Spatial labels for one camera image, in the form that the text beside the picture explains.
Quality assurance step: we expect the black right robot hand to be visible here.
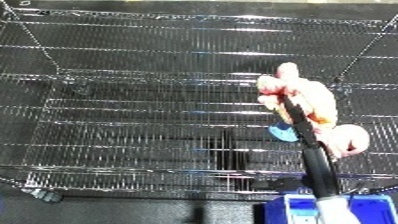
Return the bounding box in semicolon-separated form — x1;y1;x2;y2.
278;94;343;200

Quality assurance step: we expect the pink and yellow soft toy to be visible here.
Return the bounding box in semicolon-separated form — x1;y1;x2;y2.
255;62;372;160

